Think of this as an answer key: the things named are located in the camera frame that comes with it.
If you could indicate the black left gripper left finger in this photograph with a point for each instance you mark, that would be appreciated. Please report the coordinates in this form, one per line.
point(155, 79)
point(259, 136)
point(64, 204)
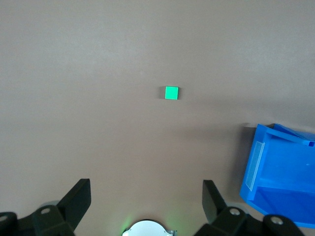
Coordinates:
point(61, 216)

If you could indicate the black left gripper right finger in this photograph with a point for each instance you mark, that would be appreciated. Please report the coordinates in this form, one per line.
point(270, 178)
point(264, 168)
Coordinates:
point(229, 221)

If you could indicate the green cube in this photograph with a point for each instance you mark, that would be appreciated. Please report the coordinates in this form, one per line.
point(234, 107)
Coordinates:
point(171, 93)

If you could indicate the blue plastic storage bin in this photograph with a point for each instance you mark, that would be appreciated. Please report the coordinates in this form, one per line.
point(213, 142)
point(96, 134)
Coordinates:
point(280, 172)

